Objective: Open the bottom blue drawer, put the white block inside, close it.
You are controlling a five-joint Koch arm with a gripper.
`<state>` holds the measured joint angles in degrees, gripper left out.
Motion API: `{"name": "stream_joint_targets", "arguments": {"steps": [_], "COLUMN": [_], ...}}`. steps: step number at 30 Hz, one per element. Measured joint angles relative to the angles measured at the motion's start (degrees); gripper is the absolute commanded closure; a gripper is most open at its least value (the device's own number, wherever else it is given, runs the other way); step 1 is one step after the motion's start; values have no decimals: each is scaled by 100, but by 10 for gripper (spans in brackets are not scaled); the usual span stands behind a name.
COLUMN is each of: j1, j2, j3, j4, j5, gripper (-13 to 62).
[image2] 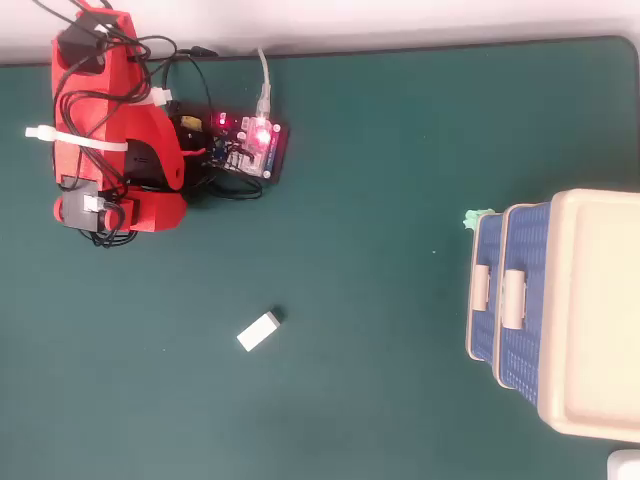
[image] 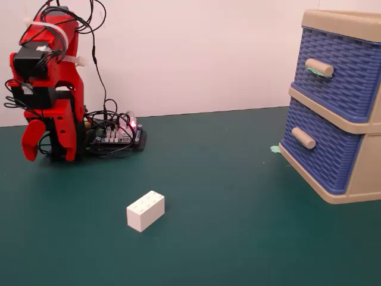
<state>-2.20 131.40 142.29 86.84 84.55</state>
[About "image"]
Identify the white zip tie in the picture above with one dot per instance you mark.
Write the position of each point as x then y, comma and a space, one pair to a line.
76, 59
56, 29

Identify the green putty piece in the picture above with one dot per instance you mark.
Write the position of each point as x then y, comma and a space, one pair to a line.
275, 149

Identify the white brick cube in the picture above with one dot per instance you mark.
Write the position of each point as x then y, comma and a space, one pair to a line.
144, 213

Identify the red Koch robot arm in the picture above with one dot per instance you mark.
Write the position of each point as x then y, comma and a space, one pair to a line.
66, 32

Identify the beige plastic drawer cabinet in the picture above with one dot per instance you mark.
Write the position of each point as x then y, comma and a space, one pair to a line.
366, 167

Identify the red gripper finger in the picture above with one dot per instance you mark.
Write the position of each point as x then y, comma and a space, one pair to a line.
31, 140
66, 137

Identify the dark green table mat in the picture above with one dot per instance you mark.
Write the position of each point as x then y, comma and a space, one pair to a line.
238, 244

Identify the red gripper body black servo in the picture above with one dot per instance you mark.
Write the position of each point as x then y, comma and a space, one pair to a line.
64, 108

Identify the motor controller circuit board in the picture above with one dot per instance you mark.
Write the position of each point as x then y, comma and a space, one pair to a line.
119, 137

